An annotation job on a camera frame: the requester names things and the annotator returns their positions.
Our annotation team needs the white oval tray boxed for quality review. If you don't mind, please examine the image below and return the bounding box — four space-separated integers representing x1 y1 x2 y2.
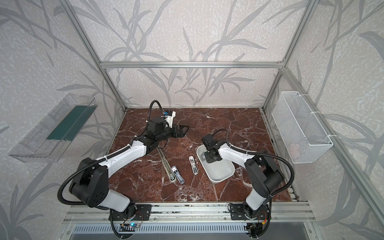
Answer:
196 145 235 184

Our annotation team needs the small white stapler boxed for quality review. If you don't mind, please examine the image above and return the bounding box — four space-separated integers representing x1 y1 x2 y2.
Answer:
189 156 199 175

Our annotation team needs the small blue stapler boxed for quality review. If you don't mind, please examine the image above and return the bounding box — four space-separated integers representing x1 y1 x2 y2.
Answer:
171 166 185 185

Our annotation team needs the beige black long stapler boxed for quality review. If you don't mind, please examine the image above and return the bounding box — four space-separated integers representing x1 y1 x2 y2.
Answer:
157 148 177 183

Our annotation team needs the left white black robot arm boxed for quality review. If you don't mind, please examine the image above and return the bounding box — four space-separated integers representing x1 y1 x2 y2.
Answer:
57 110 189 218

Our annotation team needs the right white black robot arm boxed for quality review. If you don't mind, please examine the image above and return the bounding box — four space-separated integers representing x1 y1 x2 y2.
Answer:
202 129 295 220

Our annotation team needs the pink object in basket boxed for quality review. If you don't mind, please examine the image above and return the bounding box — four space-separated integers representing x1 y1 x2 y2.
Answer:
289 144 300 156

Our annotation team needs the green circuit board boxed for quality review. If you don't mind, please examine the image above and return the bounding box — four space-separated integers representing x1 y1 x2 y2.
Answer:
119 223 141 232

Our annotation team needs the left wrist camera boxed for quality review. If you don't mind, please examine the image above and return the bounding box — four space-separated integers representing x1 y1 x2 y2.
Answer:
163 110 176 128

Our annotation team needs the white wire mesh basket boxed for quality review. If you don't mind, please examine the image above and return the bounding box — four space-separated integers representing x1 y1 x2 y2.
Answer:
272 91 334 164

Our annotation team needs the clear plastic wall bin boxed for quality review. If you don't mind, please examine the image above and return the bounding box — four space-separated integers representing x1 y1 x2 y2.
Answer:
9 94 98 163

